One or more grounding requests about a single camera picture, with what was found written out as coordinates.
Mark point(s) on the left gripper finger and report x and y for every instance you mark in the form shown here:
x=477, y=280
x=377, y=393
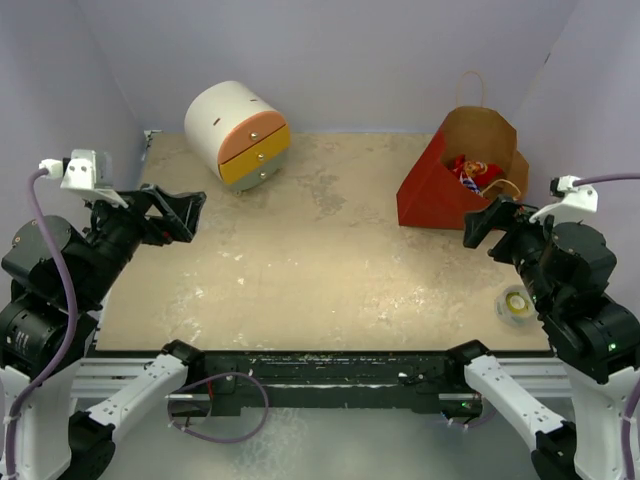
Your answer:
x=177, y=227
x=149, y=195

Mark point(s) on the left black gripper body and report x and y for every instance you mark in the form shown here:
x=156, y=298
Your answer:
x=120, y=231

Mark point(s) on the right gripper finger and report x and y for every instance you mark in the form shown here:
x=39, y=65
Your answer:
x=506, y=204
x=478, y=224

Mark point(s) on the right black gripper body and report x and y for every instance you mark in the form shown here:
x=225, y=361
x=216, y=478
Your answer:
x=522, y=241

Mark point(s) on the red candy bag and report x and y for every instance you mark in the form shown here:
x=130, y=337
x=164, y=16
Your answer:
x=476, y=176

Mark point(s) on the red brown paper bag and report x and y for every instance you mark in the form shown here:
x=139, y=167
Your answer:
x=431, y=197

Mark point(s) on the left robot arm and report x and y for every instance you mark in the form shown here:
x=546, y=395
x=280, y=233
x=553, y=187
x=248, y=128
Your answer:
x=60, y=277

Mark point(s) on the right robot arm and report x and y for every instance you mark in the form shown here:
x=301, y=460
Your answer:
x=565, y=268

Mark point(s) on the clear tape roll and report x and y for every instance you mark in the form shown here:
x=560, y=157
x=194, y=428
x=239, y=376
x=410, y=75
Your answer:
x=514, y=307

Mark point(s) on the round mini drawer cabinet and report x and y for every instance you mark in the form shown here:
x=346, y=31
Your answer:
x=238, y=135

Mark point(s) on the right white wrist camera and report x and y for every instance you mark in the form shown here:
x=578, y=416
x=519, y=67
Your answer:
x=574, y=203

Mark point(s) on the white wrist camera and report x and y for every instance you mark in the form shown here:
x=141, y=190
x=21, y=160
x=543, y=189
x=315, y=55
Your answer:
x=86, y=173
x=574, y=203

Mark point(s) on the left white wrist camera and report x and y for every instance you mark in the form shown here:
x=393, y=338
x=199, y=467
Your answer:
x=86, y=173

